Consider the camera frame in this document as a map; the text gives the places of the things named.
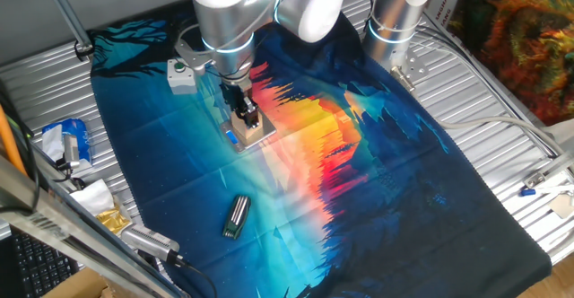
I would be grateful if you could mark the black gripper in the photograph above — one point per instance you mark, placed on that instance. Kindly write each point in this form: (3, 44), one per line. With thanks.
(235, 93)

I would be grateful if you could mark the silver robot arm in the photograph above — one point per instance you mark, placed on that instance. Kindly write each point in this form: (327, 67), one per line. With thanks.
(220, 15)

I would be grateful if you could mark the grey box with green button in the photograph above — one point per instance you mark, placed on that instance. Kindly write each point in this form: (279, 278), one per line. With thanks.
(181, 80)

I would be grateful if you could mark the blue tissue pack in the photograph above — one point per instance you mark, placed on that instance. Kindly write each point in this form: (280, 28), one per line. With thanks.
(78, 127)

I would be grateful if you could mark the gold foil wrapper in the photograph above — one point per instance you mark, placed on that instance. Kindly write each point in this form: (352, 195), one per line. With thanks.
(112, 219)

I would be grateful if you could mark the black pole clamp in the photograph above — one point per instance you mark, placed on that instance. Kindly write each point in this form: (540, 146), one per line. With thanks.
(84, 49)

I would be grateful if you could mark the yellow white crumpled bag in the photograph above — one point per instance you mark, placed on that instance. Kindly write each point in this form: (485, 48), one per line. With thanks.
(92, 197)

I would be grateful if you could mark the sunset forest printed cloth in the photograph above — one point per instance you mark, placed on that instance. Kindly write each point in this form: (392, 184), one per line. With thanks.
(403, 177)

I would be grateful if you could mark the small silver device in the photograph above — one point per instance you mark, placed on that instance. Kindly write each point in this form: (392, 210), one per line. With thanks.
(71, 150)

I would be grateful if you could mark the aluminium pole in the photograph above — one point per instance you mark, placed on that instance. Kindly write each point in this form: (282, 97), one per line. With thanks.
(67, 13)

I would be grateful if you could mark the white printed sign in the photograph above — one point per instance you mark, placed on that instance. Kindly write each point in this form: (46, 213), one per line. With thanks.
(441, 6)

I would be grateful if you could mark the orange rod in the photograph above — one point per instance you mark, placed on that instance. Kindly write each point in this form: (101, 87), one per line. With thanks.
(8, 141)

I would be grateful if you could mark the brown cardboard box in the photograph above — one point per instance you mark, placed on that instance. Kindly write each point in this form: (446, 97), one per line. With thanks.
(76, 286)

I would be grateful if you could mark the black keyboard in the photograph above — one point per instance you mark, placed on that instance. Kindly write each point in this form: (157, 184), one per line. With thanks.
(40, 266)

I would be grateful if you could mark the orange green printed cloth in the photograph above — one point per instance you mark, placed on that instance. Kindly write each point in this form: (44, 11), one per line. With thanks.
(515, 42)

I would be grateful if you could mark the small blue cap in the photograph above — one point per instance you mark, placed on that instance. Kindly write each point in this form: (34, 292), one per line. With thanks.
(527, 192)

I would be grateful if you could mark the beige paper tag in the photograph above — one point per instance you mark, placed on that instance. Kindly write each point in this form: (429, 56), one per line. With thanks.
(562, 206)

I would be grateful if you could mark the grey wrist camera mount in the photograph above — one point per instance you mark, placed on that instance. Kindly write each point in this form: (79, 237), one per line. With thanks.
(193, 60)

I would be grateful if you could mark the silver camera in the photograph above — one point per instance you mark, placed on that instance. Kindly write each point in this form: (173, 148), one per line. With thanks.
(148, 240)

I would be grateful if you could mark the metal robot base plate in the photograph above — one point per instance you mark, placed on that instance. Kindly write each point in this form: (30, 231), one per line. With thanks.
(414, 64)

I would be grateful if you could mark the aluminium frame rail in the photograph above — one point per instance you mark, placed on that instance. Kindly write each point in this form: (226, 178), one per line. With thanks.
(45, 217)

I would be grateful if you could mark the small metal bracket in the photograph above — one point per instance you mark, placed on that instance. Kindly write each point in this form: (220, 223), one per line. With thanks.
(533, 180)

